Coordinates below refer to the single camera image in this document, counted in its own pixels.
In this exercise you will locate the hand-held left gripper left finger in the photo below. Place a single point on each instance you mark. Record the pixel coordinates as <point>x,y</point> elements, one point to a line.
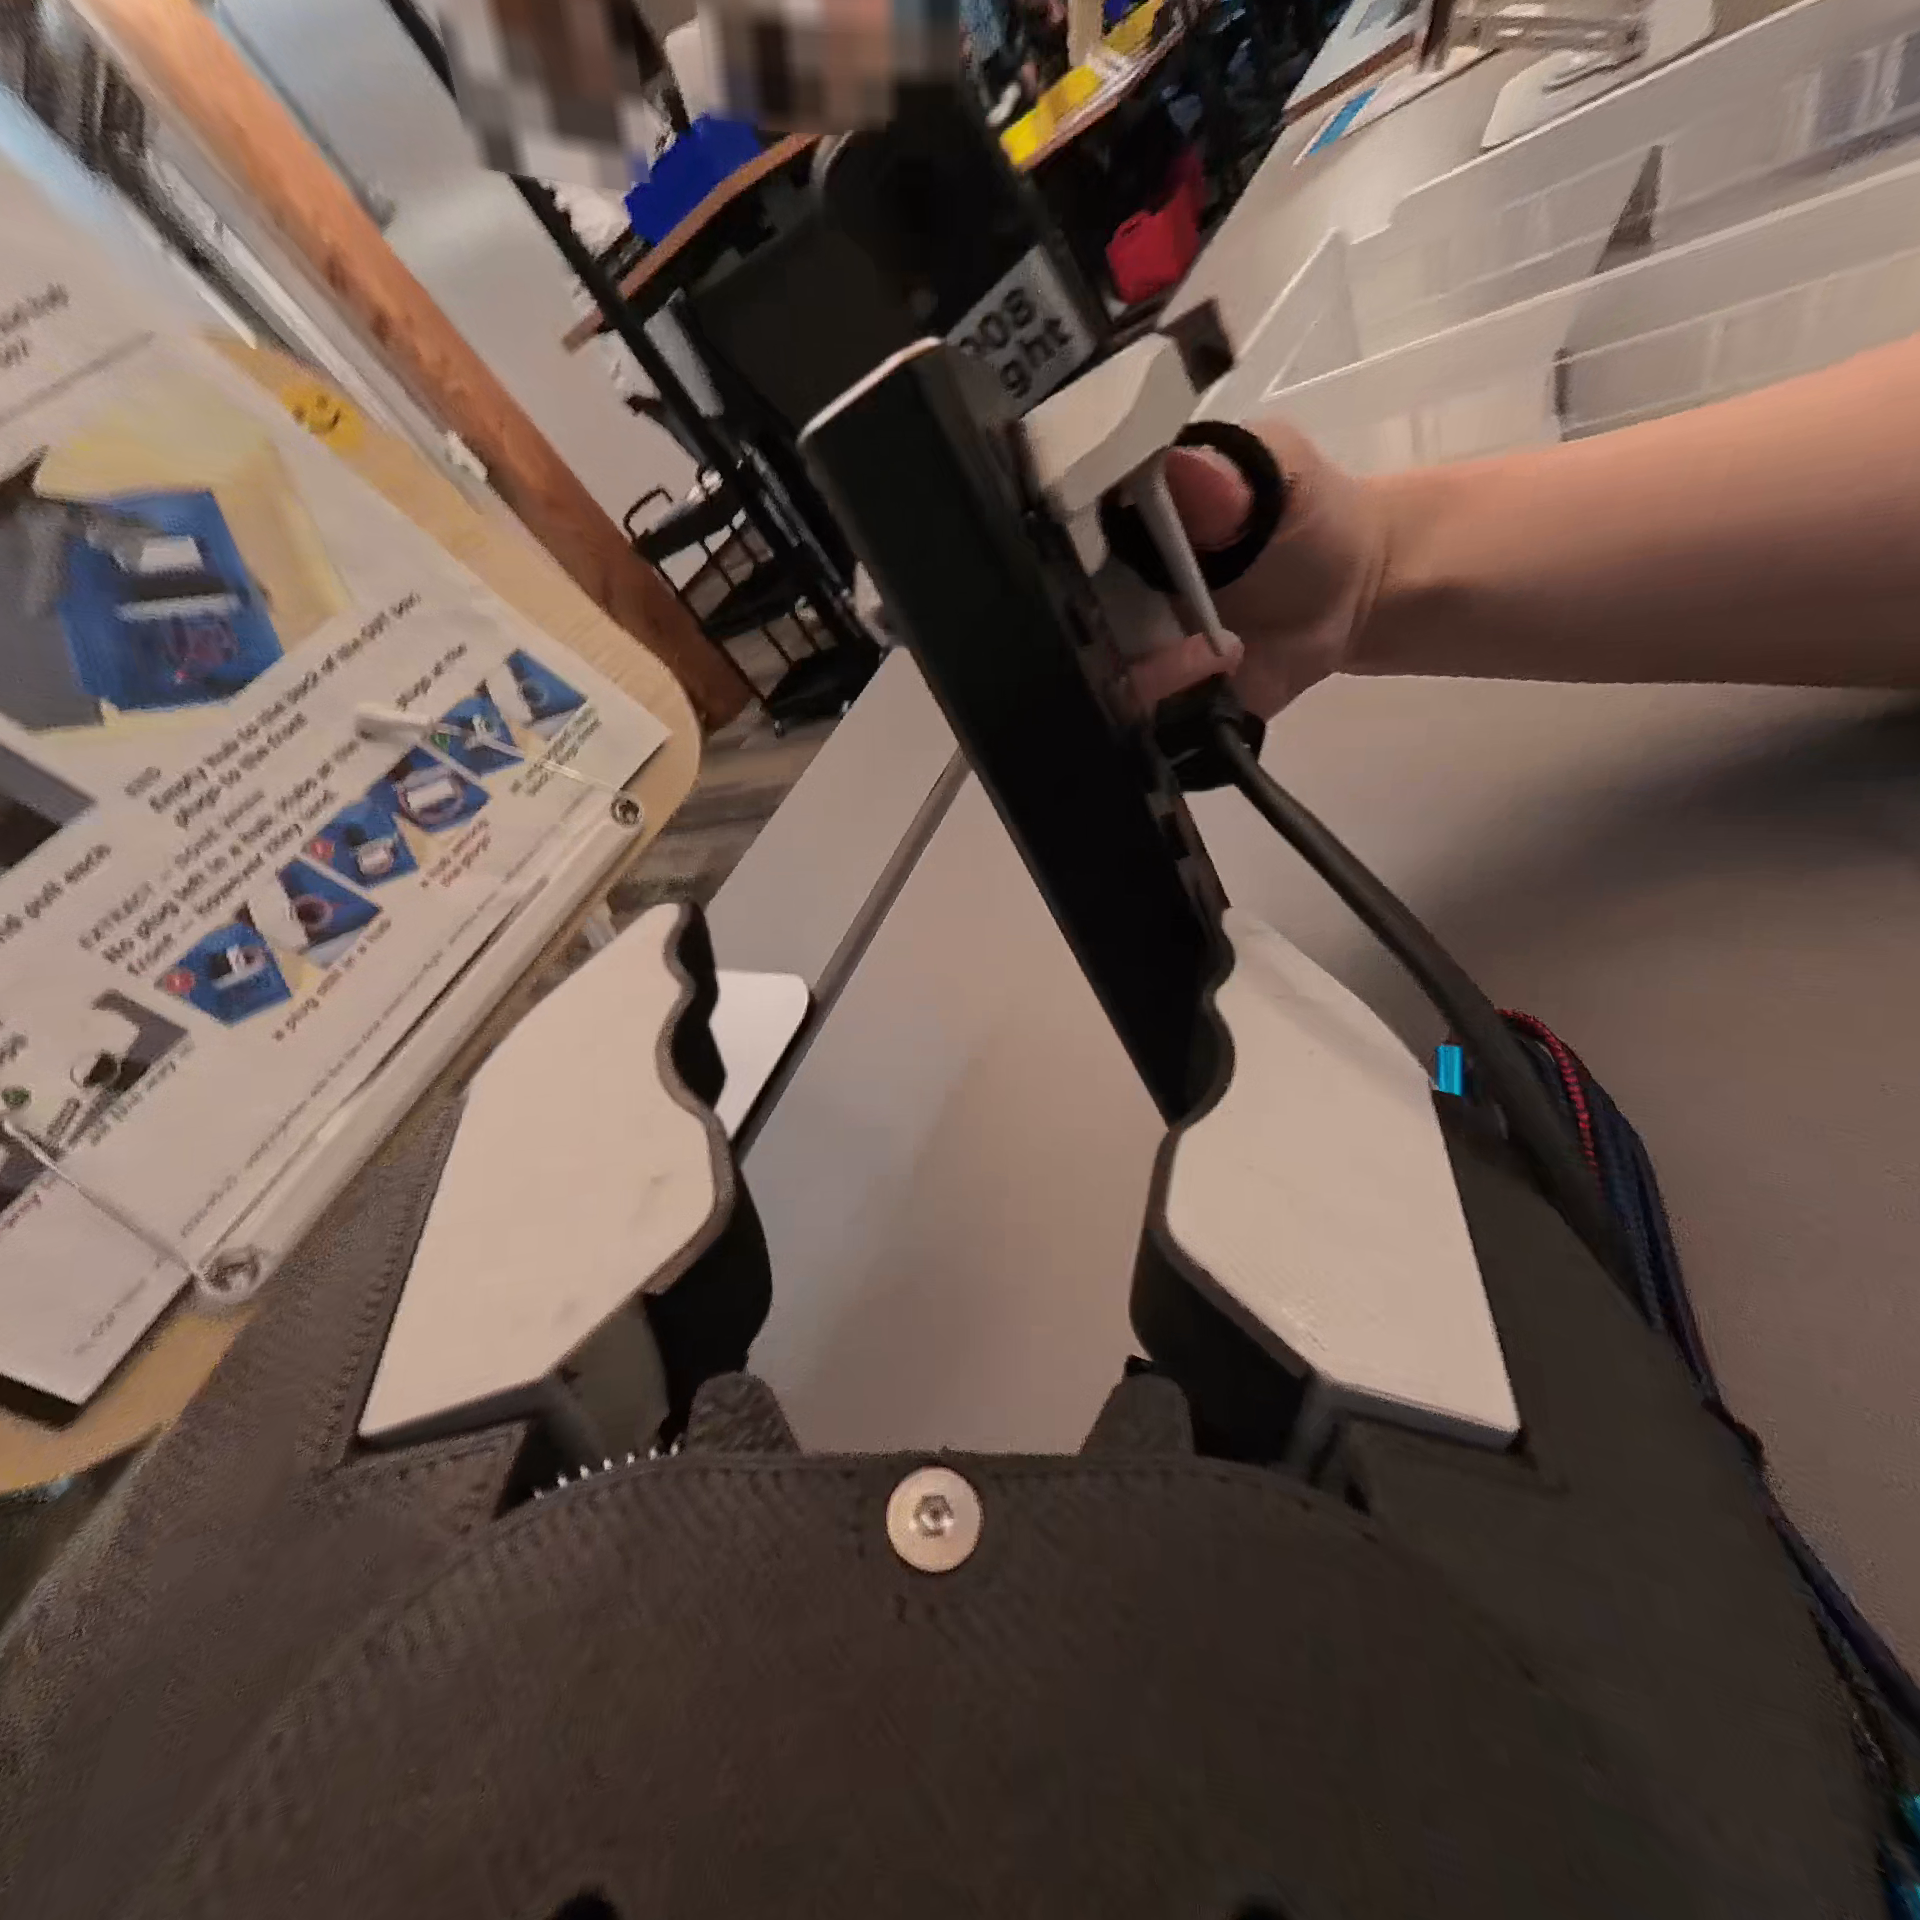
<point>570,1170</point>

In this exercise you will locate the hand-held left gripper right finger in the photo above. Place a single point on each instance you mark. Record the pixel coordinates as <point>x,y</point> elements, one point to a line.
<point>1335,1201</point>

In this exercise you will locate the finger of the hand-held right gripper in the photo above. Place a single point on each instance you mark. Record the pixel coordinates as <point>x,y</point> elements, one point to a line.
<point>1118,413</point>

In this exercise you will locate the black usb hub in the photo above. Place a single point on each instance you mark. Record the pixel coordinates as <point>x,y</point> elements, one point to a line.
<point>1020,721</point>

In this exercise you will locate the clear plastic bin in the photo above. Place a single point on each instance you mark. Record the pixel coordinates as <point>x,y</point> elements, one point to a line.
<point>1725,299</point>

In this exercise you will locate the person's right forearm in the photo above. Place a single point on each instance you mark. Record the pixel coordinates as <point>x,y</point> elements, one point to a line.
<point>1651,526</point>

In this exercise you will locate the person's right hand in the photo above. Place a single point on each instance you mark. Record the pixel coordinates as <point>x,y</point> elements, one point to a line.
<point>1306,586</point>

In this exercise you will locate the yellow storage bin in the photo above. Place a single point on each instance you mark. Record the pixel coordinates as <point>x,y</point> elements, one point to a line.
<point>1051,112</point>

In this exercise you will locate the red storage bin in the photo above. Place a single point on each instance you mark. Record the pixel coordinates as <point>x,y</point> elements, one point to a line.
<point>1156,240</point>

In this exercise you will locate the black office chair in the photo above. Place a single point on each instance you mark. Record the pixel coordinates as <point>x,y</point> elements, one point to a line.
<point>765,344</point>

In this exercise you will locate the instruction sheet on stand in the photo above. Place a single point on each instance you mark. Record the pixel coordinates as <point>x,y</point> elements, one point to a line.
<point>757,1049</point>

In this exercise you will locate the wooden standing desk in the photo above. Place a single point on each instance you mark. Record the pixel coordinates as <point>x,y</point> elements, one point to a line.
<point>683,255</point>

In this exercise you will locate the blue storage bin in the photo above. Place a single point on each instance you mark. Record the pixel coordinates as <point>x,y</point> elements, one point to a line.
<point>691,173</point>

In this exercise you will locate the black utility cart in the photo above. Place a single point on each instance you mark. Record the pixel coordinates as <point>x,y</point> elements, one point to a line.
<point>782,675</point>

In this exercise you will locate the printed instruction sheet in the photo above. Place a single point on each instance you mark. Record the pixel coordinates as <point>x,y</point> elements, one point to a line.
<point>226,751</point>

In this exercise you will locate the dark bin divider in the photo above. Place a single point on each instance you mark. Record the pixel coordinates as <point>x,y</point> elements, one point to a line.
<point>1643,209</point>

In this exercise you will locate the wooden post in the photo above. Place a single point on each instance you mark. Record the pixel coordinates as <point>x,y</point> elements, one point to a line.
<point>451,375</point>

